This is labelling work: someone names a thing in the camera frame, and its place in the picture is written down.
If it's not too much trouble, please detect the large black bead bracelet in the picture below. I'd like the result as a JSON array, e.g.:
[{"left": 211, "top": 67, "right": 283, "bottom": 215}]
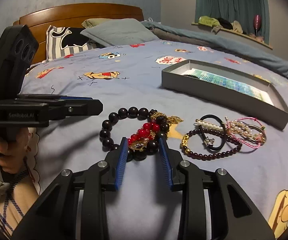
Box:
[{"left": 99, "top": 106, "right": 171, "bottom": 162}]

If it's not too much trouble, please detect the dark maroon bead bracelet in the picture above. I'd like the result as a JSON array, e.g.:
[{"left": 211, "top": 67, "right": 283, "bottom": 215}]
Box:
[{"left": 180, "top": 127, "right": 243, "bottom": 162}]

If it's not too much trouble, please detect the red bead gold chain jewelry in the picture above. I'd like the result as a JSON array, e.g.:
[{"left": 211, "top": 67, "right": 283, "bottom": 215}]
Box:
[{"left": 128, "top": 109, "right": 184, "bottom": 154}]

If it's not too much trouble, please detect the pink string bracelet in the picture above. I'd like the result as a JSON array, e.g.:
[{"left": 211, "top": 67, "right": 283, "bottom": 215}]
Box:
[{"left": 224, "top": 116, "right": 267, "bottom": 149}]

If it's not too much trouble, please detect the pearl hair clip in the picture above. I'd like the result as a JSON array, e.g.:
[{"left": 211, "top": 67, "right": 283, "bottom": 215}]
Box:
[{"left": 195, "top": 119, "right": 224, "bottom": 132}]

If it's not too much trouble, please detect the black hair tie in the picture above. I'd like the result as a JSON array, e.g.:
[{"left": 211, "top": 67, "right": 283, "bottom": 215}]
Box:
[{"left": 197, "top": 114, "right": 227, "bottom": 153}]

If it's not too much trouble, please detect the person's left hand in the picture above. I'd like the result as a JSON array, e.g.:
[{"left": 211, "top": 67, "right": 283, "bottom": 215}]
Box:
[{"left": 0, "top": 127, "right": 28, "bottom": 174}]

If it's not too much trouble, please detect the striped black white pillow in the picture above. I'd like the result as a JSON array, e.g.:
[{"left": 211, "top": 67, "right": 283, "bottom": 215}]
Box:
[{"left": 46, "top": 25, "right": 103, "bottom": 61}]

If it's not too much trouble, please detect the blue cartoon bedsheet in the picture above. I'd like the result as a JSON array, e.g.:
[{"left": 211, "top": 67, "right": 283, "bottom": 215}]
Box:
[{"left": 21, "top": 38, "right": 288, "bottom": 240}]

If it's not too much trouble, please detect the wooden headboard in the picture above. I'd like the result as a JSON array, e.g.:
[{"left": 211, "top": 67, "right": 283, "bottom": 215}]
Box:
[{"left": 13, "top": 3, "right": 144, "bottom": 64}]

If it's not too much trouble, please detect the olive pillow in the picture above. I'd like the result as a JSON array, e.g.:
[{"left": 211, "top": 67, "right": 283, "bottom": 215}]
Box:
[{"left": 81, "top": 18, "right": 110, "bottom": 29}]

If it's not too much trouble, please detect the grey-blue pillow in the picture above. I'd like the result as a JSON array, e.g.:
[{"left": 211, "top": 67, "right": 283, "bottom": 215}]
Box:
[{"left": 81, "top": 18, "right": 159, "bottom": 47}]

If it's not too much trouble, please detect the grey shallow cardboard box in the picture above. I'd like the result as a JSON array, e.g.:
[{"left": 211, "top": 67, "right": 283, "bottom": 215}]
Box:
[{"left": 161, "top": 60, "right": 288, "bottom": 130}]

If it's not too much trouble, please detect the printed blue green paper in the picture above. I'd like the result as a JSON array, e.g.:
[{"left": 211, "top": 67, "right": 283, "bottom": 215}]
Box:
[{"left": 182, "top": 68, "right": 274, "bottom": 106}]

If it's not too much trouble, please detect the teal folded blanket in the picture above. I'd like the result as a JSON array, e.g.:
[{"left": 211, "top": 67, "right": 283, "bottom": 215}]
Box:
[{"left": 141, "top": 21, "right": 288, "bottom": 79}]

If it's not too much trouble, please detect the green cloth on sill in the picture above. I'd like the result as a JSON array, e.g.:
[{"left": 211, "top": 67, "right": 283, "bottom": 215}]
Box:
[{"left": 198, "top": 16, "right": 221, "bottom": 28}]

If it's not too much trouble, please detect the wooden window sill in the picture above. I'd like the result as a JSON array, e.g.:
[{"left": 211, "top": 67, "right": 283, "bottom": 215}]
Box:
[{"left": 191, "top": 22, "right": 273, "bottom": 51}]

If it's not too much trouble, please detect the black cloth on sill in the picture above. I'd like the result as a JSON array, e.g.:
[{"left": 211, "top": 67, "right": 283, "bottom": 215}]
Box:
[{"left": 217, "top": 17, "right": 233, "bottom": 30}]

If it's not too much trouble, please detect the beige cloth on sill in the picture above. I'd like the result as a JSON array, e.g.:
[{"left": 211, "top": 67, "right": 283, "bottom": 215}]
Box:
[{"left": 231, "top": 20, "right": 243, "bottom": 34}]

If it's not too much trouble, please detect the pink balloon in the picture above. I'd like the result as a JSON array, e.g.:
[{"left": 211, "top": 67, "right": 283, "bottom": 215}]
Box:
[{"left": 253, "top": 15, "right": 262, "bottom": 36}]

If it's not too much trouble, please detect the teal curtain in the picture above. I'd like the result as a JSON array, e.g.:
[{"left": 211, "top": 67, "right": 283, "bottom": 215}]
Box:
[{"left": 194, "top": 0, "right": 270, "bottom": 43}]

